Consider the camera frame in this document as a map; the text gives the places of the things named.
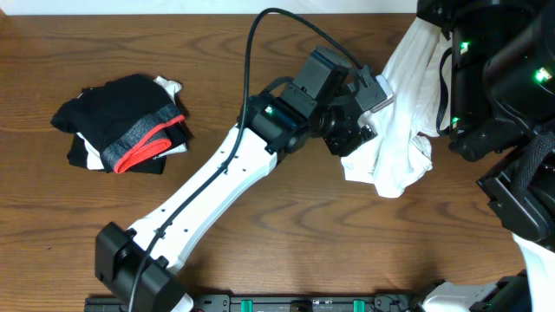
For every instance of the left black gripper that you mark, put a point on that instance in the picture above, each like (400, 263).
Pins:
(348, 137)

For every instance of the white t-shirt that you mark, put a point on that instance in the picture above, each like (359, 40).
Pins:
(401, 153)

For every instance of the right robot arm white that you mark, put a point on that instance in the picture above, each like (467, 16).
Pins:
(500, 99)

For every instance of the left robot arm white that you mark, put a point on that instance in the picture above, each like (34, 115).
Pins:
(140, 265)

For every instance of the black folded clothes pile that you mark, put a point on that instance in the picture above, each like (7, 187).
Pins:
(128, 125)

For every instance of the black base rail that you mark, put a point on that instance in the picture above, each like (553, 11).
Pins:
(227, 303)

